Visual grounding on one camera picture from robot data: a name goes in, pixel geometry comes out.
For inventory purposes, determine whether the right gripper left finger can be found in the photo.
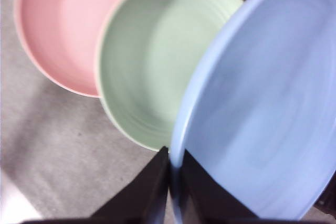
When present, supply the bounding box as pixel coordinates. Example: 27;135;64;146
19;145;170;224

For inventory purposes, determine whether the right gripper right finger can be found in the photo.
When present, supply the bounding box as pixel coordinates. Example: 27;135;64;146
180;149;302;224

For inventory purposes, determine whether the blue plate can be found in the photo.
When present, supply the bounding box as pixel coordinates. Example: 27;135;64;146
169;0;336;224

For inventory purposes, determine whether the green plate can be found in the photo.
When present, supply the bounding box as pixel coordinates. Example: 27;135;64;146
96;0;244;153

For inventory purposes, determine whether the pink plate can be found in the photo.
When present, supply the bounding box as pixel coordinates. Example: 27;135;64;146
14;0;155;99

